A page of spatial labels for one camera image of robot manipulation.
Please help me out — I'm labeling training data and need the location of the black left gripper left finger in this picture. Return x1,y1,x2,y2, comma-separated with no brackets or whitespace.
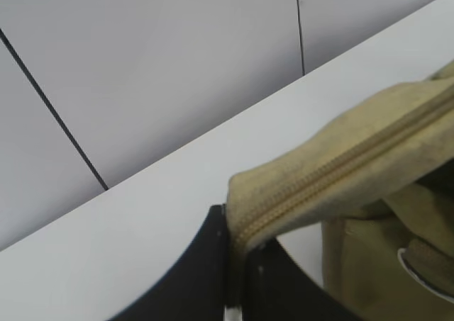
112,205,229,320

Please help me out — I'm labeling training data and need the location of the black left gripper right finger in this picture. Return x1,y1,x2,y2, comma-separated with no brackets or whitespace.
242,239,355,321

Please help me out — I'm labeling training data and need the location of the khaki yellow canvas bag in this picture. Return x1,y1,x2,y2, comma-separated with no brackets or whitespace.
226,64,453,320

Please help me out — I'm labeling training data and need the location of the black cable on wall right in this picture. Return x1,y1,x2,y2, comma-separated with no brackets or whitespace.
294,0,307,77

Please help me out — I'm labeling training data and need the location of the black cable on wall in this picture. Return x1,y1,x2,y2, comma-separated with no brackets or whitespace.
0,28,109,191
294,0,307,77

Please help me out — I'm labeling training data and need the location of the black cable on wall left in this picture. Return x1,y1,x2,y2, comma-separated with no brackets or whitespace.
0,28,109,191

